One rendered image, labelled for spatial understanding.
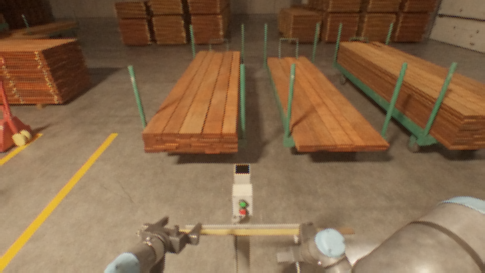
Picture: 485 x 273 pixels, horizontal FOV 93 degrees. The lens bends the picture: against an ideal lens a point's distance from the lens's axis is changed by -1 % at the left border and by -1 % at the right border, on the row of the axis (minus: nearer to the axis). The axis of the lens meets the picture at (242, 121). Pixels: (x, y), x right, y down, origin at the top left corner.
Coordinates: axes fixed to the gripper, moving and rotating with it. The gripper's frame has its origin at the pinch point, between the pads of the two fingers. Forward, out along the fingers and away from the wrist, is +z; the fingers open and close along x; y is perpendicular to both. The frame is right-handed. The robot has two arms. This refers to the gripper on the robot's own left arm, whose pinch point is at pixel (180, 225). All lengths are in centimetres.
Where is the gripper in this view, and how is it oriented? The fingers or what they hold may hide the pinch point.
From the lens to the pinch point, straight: 94.4
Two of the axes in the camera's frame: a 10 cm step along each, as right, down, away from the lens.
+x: -9.7, -0.7, 2.4
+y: 0.7, -10.0, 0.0
